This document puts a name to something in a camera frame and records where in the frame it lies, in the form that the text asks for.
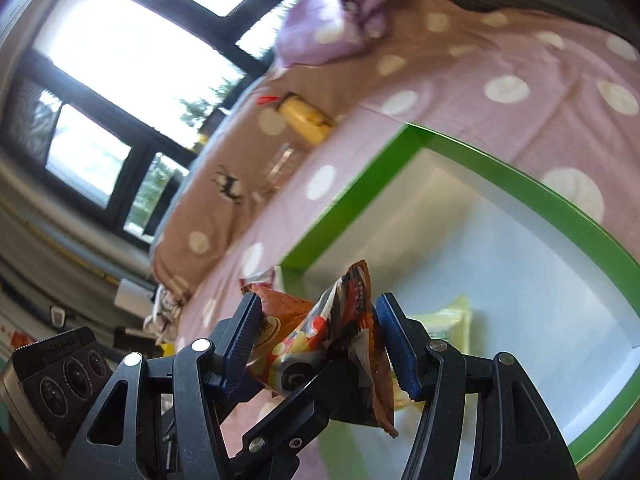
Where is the black framed window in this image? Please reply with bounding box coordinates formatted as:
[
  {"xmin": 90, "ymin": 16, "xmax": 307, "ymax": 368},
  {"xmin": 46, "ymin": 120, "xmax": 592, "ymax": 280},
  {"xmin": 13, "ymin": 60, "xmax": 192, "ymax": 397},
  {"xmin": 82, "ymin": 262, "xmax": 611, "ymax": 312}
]
[{"xmin": 0, "ymin": 0, "xmax": 306, "ymax": 243}]

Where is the pile of clothes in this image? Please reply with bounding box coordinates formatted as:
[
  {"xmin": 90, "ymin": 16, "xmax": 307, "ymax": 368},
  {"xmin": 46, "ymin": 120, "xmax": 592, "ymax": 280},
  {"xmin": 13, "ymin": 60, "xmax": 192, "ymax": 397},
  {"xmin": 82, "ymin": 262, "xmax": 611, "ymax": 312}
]
[{"xmin": 144, "ymin": 284, "xmax": 189, "ymax": 335}]

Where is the yellow bottle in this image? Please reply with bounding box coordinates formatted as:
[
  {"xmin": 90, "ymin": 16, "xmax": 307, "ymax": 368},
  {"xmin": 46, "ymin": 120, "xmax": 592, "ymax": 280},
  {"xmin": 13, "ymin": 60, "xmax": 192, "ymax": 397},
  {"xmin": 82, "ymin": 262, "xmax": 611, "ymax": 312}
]
[{"xmin": 277, "ymin": 91, "xmax": 334, "ymax": 147}]

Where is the pink polka dot bedsheet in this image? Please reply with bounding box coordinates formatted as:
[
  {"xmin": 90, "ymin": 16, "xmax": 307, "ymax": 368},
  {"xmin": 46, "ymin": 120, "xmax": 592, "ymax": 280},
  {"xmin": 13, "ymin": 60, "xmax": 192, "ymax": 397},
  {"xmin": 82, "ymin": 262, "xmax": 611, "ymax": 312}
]
[{"xmin": 170, "ymin": 0, "xmax": 640, "ymax": 480}]

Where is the yellow green cracker packet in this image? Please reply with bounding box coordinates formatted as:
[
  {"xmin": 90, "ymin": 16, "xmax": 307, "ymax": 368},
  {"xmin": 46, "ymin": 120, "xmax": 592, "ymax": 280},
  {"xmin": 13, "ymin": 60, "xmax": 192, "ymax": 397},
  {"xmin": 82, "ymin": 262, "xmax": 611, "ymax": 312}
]
[{"xmin": 395, "ymin": 295, "xmax": 474, "ymax": 408}]

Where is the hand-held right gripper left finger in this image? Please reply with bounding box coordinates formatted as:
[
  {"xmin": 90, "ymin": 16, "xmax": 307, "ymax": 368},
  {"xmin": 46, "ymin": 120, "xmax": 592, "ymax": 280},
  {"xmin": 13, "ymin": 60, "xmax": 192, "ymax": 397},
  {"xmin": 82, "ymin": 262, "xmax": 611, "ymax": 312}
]
[{"xmin": 62, "ymin": 292, "xmax": 266, "ymax": 480}]

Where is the orange snack packet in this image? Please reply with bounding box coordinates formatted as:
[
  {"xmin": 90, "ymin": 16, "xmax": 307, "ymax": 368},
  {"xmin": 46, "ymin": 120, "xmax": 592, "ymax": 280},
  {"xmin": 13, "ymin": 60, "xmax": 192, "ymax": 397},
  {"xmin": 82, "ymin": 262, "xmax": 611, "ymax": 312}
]
[{"xmin": 241, "ymin": 260, "xmax": 401, "ymax": 438}]

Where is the purple plastic bag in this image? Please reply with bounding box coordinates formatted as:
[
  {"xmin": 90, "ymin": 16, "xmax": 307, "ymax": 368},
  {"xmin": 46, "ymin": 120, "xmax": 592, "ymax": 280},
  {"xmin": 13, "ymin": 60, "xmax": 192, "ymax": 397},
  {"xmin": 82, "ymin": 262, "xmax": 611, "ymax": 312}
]
[{"xmin": 276, "ymin": 0, "xmax": 397, "ymax": 67}]

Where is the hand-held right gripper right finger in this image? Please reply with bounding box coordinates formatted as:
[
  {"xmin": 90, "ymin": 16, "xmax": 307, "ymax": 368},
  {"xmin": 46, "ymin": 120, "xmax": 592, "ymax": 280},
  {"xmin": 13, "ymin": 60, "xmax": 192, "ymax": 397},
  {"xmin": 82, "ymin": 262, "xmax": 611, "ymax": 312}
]
[{"xmin": 375, "ymin": 292, "xmax": 581, "ymax": 480}]

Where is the clear plastic bottle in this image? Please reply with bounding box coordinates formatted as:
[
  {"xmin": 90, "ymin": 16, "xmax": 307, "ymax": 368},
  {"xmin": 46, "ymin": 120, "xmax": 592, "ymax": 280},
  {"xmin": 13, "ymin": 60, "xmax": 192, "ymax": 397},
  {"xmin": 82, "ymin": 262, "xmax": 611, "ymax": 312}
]
[{"xmin": 262, "ymin": 144, "xmax": 302, "ymax": 197}]

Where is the small red snack packet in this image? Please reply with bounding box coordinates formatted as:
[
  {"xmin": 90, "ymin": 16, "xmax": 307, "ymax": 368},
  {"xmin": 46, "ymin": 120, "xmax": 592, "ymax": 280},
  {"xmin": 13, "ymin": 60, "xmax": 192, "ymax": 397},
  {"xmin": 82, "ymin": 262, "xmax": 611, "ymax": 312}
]
[{"xmin": 240, "ymin": 265, "xmax": 282, "ymax": 302}]

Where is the small white box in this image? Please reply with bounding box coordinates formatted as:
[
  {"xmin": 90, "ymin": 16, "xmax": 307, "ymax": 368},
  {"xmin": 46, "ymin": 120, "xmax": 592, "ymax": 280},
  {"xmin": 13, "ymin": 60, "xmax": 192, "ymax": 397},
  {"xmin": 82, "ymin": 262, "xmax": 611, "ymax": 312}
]
[{"xmin": 114, "ymin": 280, "xmax": 154, "ymax": 312}]

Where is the green box with white inside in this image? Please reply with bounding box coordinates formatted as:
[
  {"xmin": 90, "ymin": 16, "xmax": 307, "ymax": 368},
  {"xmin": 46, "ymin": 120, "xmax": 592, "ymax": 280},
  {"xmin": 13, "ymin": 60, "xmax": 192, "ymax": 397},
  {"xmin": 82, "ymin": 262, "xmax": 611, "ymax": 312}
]
[{"xmin": 280, "ymin": 122, "xmax": 640, "ymax": 466}]

